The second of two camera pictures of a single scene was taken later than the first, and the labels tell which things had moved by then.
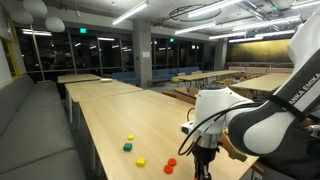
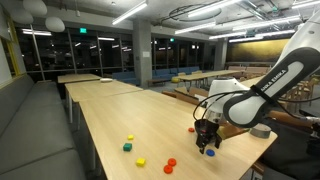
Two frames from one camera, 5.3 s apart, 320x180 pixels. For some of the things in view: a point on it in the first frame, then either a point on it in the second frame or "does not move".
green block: x=127 y=147 does not move
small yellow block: x=130 y=137 does not move
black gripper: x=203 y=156 → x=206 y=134
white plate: x=106 y=80 does not move
